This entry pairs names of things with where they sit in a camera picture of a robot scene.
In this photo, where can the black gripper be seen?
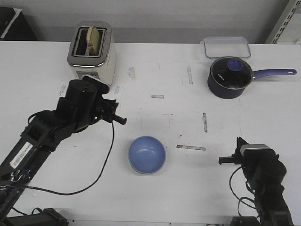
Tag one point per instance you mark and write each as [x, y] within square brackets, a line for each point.
[105, 109]
[238, 157]

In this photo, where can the blue bowl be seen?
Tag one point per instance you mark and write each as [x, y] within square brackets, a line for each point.
[146, 155]

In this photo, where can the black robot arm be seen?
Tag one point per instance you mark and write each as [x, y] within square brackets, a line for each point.
[83, 105]
[264, 173]

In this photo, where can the white and chrome toaster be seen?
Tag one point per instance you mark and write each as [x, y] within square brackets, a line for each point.
[81, 62]

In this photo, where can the dark blue saucepan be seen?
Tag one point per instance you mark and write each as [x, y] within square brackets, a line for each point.
[231, 94]

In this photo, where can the slice of toast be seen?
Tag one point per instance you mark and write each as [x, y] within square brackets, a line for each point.
[93, 40]

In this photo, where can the glass pot lid blue knob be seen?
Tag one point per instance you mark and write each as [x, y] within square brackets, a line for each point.
[231, 73]

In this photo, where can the clear plastic food container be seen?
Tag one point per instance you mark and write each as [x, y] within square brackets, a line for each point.
[216, 47]

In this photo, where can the black box in corner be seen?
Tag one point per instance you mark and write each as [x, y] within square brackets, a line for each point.
[14, 26]

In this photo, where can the white metal shelf upright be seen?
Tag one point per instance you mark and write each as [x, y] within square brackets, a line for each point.
[287, 29]

